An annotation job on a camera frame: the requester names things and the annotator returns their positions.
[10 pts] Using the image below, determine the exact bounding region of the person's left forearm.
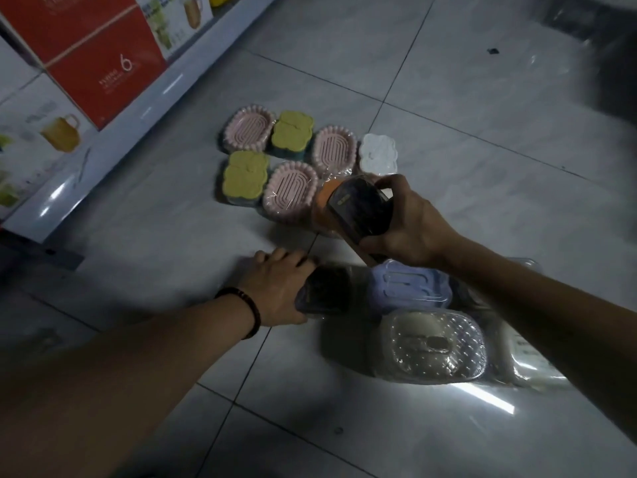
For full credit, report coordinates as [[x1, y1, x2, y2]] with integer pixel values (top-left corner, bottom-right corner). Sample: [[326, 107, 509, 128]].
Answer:
[[0, 291, 259, 478]]

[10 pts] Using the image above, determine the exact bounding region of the clear soap box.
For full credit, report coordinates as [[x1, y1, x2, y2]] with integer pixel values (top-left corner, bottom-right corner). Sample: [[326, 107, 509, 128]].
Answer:
[[374, 310, 486, 385]]

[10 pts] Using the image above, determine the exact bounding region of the white scalloped soap dish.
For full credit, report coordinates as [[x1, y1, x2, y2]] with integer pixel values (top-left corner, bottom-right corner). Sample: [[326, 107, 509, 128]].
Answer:
[[357, 132, 400, 176]]

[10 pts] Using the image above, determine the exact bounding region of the person's right forearm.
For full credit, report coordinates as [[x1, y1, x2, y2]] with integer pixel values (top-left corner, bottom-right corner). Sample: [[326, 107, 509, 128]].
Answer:
[[438, 241, 637, 431]]

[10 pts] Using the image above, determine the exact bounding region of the dark soap box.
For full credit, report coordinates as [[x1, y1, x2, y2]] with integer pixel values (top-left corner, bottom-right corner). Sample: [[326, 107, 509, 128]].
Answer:
[[296, 265, 370, 320]]

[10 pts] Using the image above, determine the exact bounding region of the orange soap box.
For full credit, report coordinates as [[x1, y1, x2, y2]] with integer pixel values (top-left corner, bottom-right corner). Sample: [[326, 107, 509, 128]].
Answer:
[[311, 179, 350, 238]]

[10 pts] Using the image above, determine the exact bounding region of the pink oval soap dish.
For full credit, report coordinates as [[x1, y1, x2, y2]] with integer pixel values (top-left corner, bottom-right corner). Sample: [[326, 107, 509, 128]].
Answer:
[[261, 160, 320, 224], [222, 106, 278, 155], [311, 125, 359, 177]]

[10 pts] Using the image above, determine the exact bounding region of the yellow scalloped soap dish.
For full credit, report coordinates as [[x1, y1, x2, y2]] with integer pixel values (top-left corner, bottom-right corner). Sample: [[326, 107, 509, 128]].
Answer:
[[221, 150, 272, 205], [270, 111, 317, 157]]

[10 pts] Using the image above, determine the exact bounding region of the dark bead bracelet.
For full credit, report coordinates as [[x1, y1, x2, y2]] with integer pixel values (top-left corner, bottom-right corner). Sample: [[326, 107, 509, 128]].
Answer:
[[215, 287, 262, 340]]

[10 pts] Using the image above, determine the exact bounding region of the dark soap box tan edge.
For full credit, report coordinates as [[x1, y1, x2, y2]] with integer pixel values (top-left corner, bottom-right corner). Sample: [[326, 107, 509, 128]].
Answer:
[[326, 176, 395, 267]]

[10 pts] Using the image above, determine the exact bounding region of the lilac soap box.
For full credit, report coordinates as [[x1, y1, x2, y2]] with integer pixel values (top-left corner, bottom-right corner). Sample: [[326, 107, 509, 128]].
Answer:
[[367, 260, 453, 320]]

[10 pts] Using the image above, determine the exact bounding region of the person's left hand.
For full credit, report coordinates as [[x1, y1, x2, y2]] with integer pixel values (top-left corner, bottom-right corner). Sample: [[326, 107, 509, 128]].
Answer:
[[238, 248, 319, 328]]

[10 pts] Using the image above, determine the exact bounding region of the white wrapped soap box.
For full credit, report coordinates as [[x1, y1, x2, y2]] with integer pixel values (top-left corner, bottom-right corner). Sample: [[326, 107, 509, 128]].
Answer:
[[485, 318, 570, 391]]

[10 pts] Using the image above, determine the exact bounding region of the red cardboard box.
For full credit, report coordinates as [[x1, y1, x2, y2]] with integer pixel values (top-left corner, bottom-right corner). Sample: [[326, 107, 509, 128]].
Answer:
[[0, 0, 168, 131]]

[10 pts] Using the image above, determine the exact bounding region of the white shelf base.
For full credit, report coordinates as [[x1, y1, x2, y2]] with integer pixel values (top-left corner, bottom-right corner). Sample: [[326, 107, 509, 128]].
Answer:
[[0, 0, 282, 244]]

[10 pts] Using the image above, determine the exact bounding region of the person's right hand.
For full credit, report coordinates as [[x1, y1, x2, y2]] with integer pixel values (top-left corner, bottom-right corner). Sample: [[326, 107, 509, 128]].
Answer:
[[361, 174, 464, 268]]

